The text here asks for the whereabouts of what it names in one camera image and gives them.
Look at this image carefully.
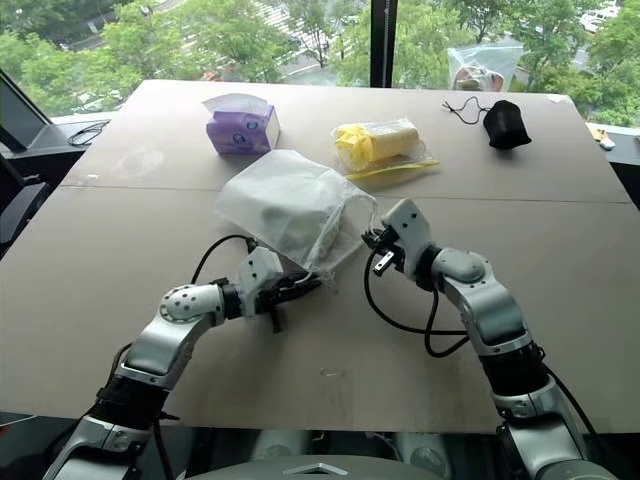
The grey rounded shape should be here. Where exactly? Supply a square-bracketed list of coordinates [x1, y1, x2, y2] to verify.
[392, 431, 454, 469]
[249, 429, 314, 462]

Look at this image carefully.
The dark window frame post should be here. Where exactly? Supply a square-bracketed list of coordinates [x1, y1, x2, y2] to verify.
[369, 0, 400, 89]

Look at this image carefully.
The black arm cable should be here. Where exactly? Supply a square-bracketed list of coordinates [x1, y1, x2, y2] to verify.
[191, 234, 259, 285]
[363, 248, 471, 359]

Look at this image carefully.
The black drawstring pouch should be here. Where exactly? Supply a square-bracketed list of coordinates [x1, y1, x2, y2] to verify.
[441, 95, 533, 151]

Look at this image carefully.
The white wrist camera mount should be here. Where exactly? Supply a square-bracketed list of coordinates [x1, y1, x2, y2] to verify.
[381, 197, 432, 279]
[235, 246, 285, 320]

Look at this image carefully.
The thin black cable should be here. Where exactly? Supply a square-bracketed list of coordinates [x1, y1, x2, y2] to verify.
[67, 119, 111, 148]

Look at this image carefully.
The small white and tan object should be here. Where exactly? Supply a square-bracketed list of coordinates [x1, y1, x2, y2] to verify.
[589, 127, 619, 151]

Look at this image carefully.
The black slanted window frame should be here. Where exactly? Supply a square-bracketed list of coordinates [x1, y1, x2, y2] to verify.
[0, 68, 54, 154]

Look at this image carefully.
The clear plastic bag with items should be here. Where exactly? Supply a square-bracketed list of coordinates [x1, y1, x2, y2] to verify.
[446, 42, 525, 93]

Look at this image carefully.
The purple tissue box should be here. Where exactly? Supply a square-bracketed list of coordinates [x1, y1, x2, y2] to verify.
[201, 92, 282, 158]

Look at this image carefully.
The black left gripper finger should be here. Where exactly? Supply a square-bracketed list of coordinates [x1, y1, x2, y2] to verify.
[283, 283, 322, 304]
[281, 271, 325, 291]

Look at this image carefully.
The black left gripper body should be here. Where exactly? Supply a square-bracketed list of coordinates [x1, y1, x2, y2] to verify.
[252, 278, 292, 335]

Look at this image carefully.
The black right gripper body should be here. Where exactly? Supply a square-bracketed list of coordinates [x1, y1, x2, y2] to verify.
[371, 226, 407, 277]

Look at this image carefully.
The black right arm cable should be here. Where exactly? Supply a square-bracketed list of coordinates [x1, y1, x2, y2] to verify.
[363, 248, 471, 359]

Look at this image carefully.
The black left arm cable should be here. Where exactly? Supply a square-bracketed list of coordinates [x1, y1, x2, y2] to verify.
[191, 234, 259, 285]

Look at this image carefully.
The white mesh drawstring bag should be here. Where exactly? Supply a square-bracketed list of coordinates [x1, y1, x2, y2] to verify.
[213, 148, 379, 289]

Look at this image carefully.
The clear plastic zip bag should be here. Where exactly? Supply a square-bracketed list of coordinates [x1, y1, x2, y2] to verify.
[329, 117, 442, 191]

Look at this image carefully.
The grey robot torso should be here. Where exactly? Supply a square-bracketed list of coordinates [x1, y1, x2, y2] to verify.
[197, 453, 454, 480]

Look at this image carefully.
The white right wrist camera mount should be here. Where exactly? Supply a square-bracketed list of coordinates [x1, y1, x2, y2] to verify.
[381, 197, 432, 279]

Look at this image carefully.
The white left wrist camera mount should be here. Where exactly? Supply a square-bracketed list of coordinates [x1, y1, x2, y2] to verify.
[235, 246, 285, 320]

